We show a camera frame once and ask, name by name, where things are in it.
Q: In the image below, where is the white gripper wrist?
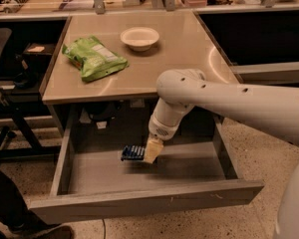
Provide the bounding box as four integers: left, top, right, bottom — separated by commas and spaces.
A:
144, 115, 176, 163

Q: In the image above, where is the dark blue rxbar wrapper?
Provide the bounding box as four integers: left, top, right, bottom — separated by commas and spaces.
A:
121, 145, 145, 161

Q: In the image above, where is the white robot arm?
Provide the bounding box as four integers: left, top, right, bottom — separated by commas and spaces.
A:
144, 69, 299, 239

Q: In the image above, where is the open grey top drawer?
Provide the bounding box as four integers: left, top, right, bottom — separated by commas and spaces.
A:
30, 111, 264, 223

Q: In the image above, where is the grey cabinet with tan top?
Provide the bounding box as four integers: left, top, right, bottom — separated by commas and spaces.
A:
42, 11, 238, 131

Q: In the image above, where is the black device under table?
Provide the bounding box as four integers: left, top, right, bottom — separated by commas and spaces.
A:
84, 101, 122, 122

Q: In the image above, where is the green snack bag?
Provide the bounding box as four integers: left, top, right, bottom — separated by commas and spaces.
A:
62, 36, 129, 83

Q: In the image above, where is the white paper bowl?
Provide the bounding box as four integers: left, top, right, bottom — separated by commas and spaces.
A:
121, 27, 159, 52

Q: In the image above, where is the dark shoe and leg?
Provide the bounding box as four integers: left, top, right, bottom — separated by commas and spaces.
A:
0, 170, 74, 239

